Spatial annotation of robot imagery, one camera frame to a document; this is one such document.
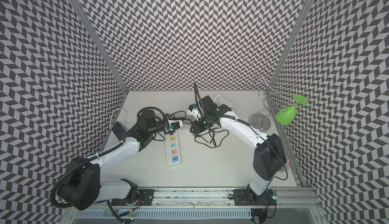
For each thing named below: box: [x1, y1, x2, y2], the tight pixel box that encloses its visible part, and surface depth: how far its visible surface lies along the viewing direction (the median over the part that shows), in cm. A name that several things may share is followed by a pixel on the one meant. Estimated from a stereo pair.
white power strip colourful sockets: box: [165, 131, 182, 169], surface depth 87 cm
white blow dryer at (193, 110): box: [187, 103, 202, 121], surface depth 75 cm
